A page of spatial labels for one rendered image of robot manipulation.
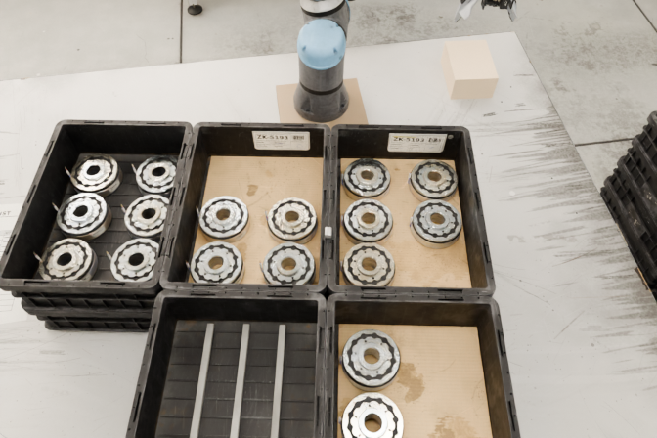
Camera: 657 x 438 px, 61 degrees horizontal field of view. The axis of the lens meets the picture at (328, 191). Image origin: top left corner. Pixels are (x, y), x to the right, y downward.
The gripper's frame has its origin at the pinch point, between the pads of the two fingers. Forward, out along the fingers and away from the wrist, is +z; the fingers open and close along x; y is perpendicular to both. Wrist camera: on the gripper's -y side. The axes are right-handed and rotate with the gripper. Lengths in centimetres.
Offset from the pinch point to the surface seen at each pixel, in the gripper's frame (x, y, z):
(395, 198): -27, 50, 8
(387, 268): -31, 68, 5
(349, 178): -37, 46, 5
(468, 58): -0.7, -1.0, 13.6
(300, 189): -48, 47, 8
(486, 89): 3.6, 7.3, 17.7
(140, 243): -80, 61, 5
